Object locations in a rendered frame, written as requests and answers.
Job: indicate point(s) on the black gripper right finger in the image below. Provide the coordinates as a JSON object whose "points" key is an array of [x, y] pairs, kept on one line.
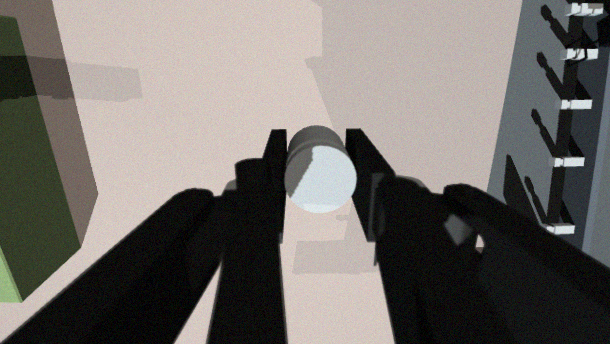
{"points": [[545, 290]]}

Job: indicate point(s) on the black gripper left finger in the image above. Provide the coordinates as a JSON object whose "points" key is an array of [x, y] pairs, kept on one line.
{"points": [[142, 291]]}

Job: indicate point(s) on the grey metal cylinder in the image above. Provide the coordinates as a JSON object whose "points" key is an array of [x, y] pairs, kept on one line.
{"points": [[319, 174]]}

